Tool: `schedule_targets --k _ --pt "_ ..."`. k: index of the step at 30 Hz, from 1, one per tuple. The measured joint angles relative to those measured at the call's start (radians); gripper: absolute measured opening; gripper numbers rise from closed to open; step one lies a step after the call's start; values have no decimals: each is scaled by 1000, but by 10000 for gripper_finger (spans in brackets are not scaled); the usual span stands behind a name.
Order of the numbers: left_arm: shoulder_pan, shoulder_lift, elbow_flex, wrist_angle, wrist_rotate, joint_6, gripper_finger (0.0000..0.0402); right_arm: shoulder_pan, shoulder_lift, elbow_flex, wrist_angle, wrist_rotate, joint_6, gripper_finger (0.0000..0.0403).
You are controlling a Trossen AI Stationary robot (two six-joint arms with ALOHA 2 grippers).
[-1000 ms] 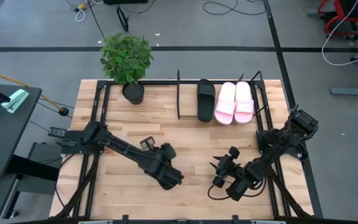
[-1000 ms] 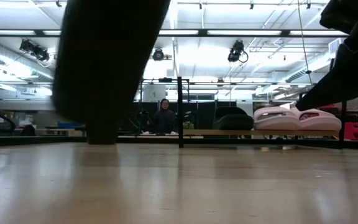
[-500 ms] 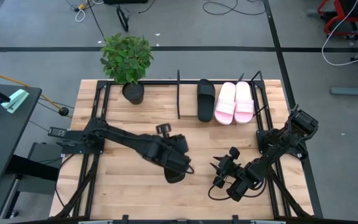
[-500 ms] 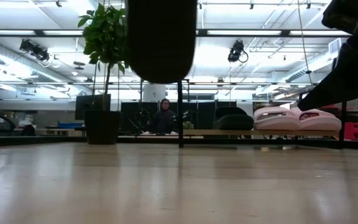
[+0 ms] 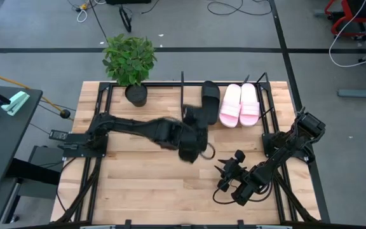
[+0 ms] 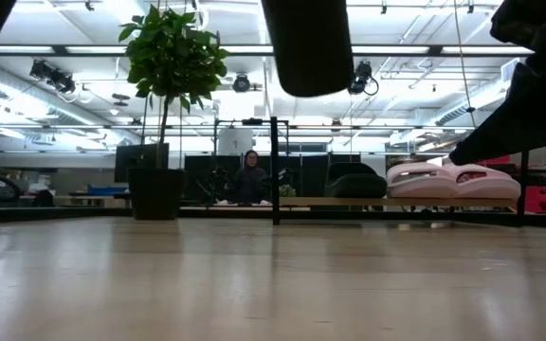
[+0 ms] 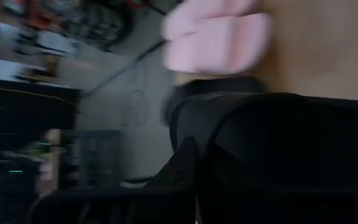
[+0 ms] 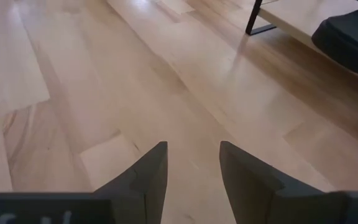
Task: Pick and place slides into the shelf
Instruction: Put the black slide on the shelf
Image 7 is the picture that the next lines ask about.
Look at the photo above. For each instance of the red and black cart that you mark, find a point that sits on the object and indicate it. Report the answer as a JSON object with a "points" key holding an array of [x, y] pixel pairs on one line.
{"points": [[39, 15]]}

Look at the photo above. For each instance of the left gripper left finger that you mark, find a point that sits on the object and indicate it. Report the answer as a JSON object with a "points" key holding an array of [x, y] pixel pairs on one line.
{"points": [[172, 199]]}

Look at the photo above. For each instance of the black slide sandal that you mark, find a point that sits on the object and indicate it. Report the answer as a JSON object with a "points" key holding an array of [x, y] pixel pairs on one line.
{"points": [[291, 133], [216, 84]]}

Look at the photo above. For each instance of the pink slide sandal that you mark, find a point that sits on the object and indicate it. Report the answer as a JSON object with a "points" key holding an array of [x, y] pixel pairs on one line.
{"points": [[204, 12], [210, 46]]}

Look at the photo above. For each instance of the dark background shelving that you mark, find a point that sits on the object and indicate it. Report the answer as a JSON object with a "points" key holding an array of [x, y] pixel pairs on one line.
{"points": [[26, 118]]}

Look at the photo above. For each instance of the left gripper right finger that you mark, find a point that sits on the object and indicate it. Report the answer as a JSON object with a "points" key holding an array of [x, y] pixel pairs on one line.
{"points": [[222, 202]]}

